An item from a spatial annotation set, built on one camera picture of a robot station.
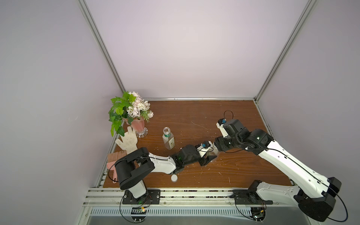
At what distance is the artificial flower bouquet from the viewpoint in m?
0.74

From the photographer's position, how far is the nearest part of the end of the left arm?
64 cm

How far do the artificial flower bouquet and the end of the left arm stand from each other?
27 centimetres
